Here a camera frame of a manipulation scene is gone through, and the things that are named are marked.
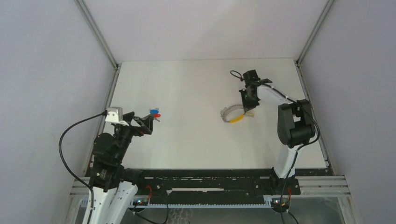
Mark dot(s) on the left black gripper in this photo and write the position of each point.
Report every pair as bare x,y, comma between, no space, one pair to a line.
146,123

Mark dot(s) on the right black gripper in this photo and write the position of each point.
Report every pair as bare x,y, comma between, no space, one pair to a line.
248,106

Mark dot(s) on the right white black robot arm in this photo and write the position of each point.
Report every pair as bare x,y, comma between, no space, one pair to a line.
295,124

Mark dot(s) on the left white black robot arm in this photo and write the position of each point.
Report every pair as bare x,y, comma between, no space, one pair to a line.
111,186

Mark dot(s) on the red capped key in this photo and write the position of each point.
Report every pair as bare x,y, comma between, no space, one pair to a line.
156,117

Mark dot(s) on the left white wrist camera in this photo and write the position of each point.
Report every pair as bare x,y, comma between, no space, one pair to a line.
114,115

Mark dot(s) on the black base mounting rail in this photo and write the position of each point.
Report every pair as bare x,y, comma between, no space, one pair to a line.
199,185

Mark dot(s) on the left aluminium frame post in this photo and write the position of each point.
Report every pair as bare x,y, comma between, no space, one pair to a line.
90,21

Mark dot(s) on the aluminium frame post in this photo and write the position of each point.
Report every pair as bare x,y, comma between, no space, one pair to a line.
90,21
305,68

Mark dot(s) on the white slotted cable duct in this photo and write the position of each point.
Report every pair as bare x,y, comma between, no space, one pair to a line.
172,203

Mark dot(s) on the right aluminium frame post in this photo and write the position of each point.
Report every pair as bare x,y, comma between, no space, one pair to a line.
305,68

